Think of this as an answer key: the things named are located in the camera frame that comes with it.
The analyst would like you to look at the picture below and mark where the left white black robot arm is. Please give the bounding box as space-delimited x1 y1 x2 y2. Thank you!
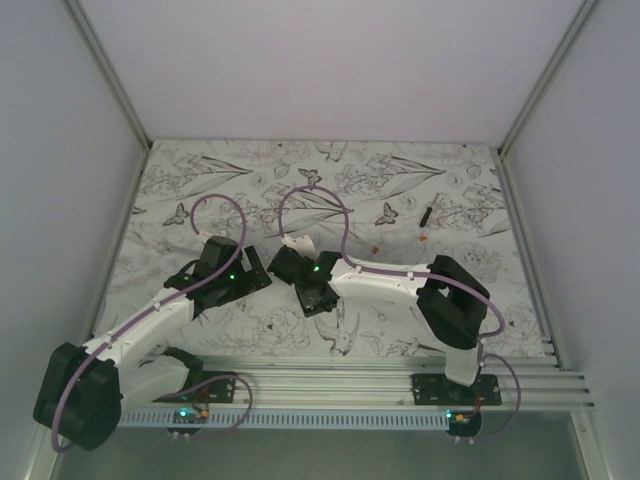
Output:
33 236 272 453

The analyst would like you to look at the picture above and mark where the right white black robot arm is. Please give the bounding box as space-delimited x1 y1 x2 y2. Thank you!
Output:
268 246 489 405

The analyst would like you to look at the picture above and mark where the floral printed mat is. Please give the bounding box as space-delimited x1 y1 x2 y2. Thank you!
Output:
94 140 545 358

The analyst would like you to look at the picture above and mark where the black screwdriver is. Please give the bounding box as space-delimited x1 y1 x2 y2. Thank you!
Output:
419 206 433 228

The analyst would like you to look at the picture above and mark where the left green circuit board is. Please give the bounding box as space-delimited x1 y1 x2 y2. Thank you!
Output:
167 408 208 436

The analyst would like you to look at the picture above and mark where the green circuit board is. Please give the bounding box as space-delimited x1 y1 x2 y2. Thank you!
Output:
167 408 208 436
446 410 482 438

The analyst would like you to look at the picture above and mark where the right green circuit board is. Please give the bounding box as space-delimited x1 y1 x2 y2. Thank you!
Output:
446 410 482 438

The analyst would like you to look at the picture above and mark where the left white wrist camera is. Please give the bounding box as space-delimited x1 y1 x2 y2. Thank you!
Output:
197 230 227 244

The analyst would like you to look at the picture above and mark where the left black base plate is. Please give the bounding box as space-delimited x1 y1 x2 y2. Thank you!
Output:
154 371 237 404

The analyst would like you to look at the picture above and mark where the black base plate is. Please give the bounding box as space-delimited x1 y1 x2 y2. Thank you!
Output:
411 373 502 407
154 371 237 404

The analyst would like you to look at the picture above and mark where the white slotted cable duct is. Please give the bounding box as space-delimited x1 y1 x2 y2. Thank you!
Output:
119 407 448 431

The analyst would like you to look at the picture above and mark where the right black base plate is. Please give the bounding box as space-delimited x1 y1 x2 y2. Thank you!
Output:
411 373 502 407

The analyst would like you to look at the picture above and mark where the aluminium rail front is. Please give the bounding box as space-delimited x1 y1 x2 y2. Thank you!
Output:
47 339 596 411

